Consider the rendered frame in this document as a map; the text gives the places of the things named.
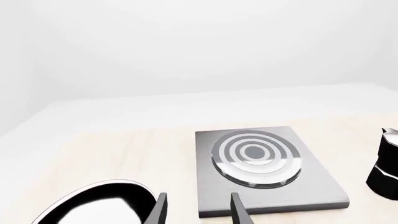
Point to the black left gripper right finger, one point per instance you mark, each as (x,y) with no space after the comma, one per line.
(238,210)

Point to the flat black stove plate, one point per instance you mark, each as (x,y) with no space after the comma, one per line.
(255,168)

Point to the black moka pot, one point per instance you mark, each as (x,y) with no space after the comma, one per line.
(385,172)

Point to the black frying pan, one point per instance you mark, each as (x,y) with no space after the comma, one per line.
(93,200)

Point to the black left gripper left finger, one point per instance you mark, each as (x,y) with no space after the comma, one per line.
(160,210)

